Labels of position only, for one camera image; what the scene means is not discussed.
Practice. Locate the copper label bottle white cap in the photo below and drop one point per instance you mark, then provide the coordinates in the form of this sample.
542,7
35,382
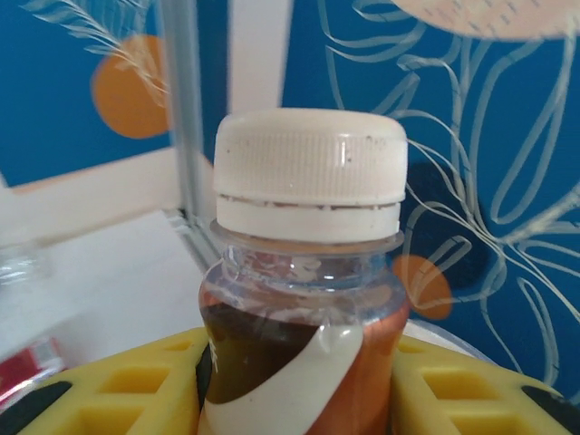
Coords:
308,158

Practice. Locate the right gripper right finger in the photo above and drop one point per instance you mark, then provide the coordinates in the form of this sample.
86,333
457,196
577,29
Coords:
476,399

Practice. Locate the clear bottle blue label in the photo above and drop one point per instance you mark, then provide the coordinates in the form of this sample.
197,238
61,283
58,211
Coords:
22,263

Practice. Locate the brown tea bottle red label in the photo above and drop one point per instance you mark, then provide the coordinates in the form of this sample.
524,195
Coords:
27,367

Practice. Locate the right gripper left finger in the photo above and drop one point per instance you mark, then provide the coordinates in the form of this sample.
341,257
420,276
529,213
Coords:
127,385

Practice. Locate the aluminium frame post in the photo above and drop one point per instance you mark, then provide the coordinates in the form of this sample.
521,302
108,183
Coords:
183,90

